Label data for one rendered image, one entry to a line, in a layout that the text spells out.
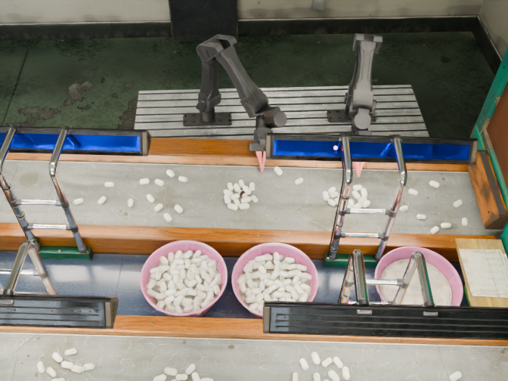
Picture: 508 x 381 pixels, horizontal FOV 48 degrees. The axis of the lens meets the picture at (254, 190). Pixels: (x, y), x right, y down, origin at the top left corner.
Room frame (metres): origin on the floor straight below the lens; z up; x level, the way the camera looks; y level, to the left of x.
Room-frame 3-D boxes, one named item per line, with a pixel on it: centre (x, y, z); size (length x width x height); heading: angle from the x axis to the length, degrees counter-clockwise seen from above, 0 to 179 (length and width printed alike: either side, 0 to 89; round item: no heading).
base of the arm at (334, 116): (1.77, -0.40, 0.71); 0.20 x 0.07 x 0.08; 94
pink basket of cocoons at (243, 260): (0.92, -0.07, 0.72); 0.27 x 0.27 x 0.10
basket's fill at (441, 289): (0.92, -0.51, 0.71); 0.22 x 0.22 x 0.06
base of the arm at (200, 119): (1.73, 0.20, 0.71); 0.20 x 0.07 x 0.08; 94
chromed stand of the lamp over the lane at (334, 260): (1.12, -0.34, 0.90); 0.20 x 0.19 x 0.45; 89
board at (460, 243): (0.91, -0.73, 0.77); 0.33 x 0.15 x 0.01; 179
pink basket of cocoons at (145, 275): (0.92, 0.21, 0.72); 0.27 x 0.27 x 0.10
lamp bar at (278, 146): (1.20, -0.34, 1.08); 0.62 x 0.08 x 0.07; 89
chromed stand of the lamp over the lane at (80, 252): (1.13, 0.63, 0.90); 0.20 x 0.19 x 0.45; 89
